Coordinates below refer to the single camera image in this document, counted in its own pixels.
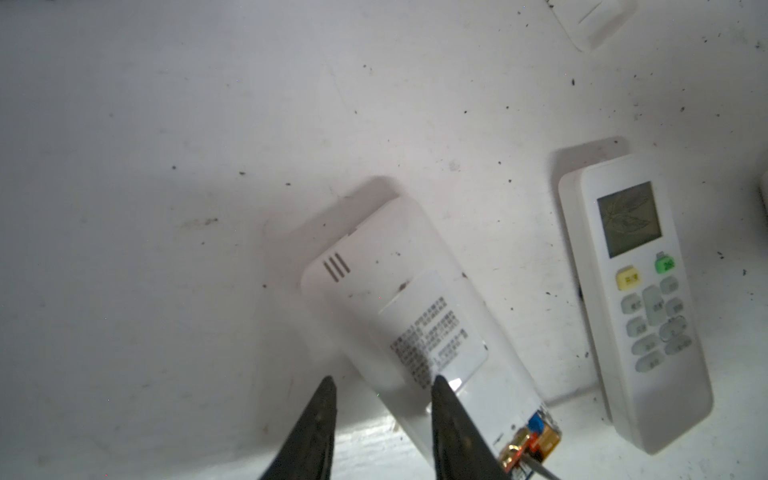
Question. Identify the white remote control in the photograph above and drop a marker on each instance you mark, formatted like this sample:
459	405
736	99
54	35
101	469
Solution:
403	310
641	314

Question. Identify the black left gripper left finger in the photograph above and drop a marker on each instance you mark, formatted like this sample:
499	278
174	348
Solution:
308	450

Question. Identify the orange black screwdriver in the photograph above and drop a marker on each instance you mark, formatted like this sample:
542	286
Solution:
537	467

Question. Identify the orange battery in remote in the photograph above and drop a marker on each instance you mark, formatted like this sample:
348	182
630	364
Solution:
538	438

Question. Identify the white battery cover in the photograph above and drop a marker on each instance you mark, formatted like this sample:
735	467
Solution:
589	23

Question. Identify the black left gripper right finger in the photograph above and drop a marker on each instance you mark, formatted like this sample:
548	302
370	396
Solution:
459	452

